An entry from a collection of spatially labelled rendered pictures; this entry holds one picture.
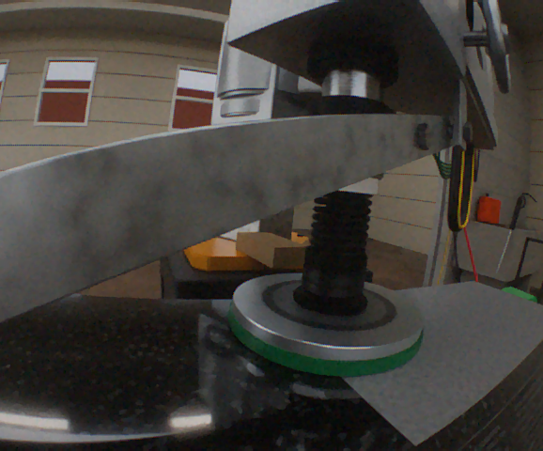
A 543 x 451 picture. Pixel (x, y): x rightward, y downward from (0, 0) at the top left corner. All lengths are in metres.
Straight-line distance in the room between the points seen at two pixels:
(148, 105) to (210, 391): 6.27
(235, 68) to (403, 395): 0.92
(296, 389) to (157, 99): 6.32
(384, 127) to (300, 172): 0.12
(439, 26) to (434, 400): 0.31
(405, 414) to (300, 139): 0.20
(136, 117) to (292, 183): 6.21
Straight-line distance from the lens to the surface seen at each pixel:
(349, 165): 0.22
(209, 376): 0.25
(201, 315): 0.35
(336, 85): 0.32
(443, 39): 0.32
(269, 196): 0.16
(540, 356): 0.44
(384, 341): 0.27
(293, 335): 0.26
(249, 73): 0.95
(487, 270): 2.98
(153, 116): 6.37
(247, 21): 0.34
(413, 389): 0.27
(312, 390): 0.24
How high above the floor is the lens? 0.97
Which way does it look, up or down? 7 degrees down
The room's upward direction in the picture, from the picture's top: 5 degrees clockwise
